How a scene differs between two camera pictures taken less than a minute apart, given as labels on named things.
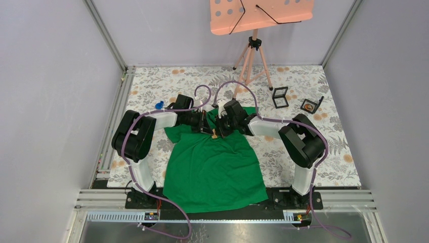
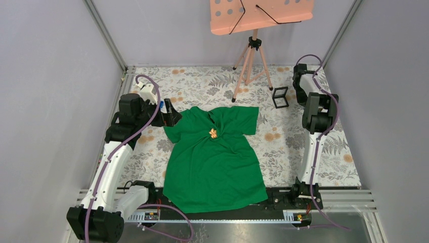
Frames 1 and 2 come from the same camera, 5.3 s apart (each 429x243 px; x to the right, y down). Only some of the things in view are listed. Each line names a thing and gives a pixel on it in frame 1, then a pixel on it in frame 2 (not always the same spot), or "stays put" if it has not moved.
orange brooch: x=214 y=136 stays put
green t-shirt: x=206 y=171 stays put
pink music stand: x=228 y=16 stays put
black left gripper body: x=195 y=119 → x=162 y=119
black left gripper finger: x=206 y=128 → x=167 y=101
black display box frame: x=279 y=97 stays put
